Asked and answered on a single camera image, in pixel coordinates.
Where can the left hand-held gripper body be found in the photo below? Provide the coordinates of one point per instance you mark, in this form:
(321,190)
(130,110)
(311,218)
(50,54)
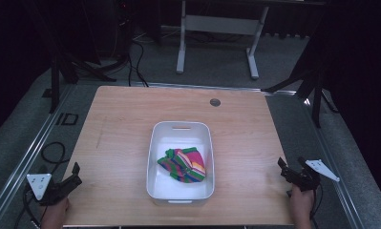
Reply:
(38,186)

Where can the person's right hand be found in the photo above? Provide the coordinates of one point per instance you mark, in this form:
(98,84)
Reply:
(301,206)

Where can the white desk frame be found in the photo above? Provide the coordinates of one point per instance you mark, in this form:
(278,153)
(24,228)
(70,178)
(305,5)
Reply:
(223,24)

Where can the black equipment tower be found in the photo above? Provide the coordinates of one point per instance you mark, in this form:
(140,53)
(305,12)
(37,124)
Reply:
(125,28)

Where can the aluminium floor rail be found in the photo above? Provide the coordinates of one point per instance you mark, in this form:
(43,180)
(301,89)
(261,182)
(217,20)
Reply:
(29,156)
(334,178)
(210,86)

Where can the colourful striped sock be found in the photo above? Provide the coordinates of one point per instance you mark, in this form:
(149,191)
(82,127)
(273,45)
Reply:
(186,165)

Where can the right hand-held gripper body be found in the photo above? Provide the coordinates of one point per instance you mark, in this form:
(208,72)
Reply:
(306,179)

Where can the person's left hand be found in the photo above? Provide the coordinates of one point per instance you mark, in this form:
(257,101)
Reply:
(55,215)

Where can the white plastic bin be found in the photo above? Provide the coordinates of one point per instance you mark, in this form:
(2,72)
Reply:
(178,191)

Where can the black tripod stand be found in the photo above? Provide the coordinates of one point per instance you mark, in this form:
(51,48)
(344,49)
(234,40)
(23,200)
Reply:
(55,86)
(317,95)

